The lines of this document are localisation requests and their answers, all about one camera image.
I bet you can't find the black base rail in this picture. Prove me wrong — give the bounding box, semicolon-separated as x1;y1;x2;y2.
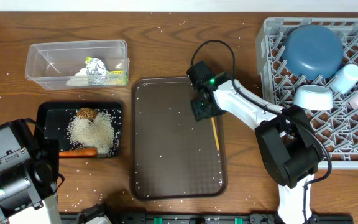
59;212;354;224

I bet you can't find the orange carrot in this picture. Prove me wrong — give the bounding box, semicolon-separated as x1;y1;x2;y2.
59;148;98;158

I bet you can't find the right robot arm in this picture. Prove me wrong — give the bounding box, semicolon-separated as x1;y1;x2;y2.
187;72;323;223

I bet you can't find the brown dried mushroom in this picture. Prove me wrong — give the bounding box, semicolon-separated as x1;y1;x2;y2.
76;108;99;121

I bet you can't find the light blue plastic cup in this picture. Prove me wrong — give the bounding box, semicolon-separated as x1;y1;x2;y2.
331;64;358;94

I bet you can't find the pile of rice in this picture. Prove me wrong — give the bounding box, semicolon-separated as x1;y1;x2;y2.
67;111;121;158

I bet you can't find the black waste tray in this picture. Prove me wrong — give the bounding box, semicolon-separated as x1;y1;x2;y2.
36;101;123;157

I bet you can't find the aluminium foil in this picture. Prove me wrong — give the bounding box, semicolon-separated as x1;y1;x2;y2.
85;57;109;85

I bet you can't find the grey dishwasher rack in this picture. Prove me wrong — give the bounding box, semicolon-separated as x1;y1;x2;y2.
255;17;358;170

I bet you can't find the dark brown serving tray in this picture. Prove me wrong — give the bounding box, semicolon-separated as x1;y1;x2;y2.
130;77;228;201

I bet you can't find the white napkin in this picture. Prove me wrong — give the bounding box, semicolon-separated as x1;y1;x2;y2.
66;68;89;87

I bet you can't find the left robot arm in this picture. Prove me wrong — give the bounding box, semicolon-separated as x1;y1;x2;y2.
0;118;115;224

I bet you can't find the yellow green snack wrapper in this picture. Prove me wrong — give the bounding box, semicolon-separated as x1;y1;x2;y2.
85;55;129;86

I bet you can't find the light blue bowl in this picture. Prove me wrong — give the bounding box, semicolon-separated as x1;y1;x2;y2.
293;85;333;111

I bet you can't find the dark blue plate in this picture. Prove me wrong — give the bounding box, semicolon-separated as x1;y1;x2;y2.
282;25;343;80

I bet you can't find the clear plastic bin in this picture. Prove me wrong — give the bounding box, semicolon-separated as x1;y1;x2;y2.
25;40;129;90

